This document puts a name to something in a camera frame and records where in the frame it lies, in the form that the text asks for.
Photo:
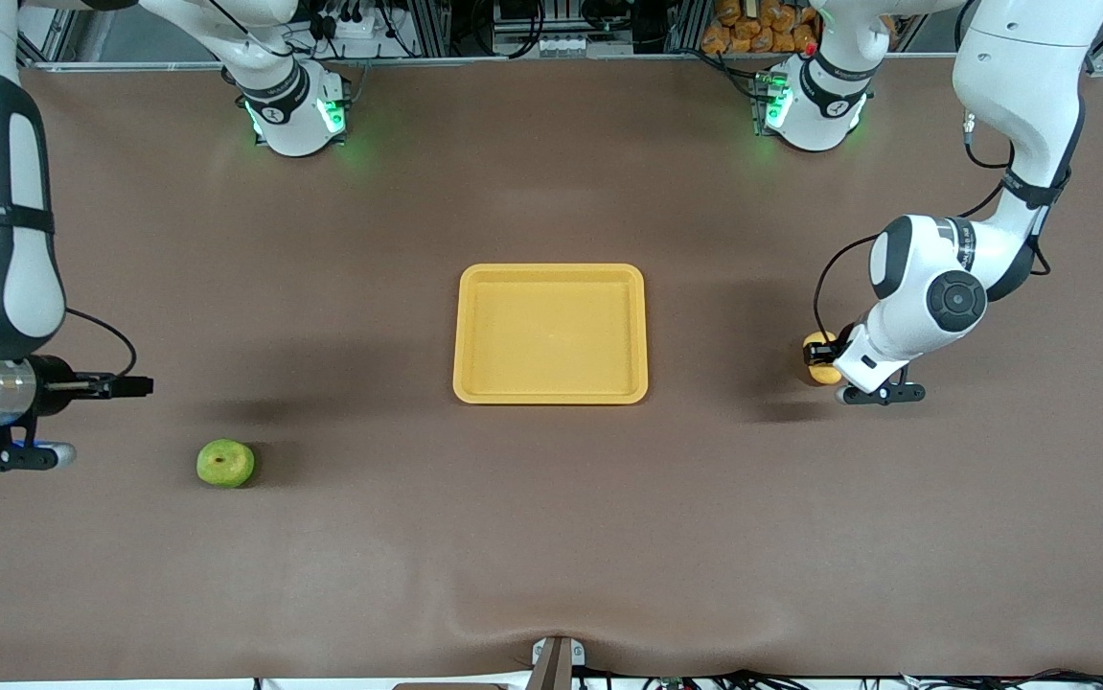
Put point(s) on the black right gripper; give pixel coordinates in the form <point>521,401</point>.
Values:
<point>55,384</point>

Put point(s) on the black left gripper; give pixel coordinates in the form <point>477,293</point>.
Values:
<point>821,353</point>

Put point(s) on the yellow potato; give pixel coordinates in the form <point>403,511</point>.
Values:
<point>824,375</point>

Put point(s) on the green apple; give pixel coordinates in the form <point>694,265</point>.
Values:
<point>223,465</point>

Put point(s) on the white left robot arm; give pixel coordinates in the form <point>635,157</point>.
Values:
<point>925,287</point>

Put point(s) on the yellow plastic tray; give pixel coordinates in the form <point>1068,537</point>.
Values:
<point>551,335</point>

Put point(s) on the pile of orange toy food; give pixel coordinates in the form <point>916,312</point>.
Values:
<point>752,34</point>

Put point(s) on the white power strip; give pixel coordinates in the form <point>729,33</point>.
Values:
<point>350,29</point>

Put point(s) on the black electronics box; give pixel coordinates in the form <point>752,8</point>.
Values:
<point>551,19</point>

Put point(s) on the upright aluminium frame profile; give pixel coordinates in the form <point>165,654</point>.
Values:
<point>683,24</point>
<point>428,24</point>

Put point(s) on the aluminium table edge rail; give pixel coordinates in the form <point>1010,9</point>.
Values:
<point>551,58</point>

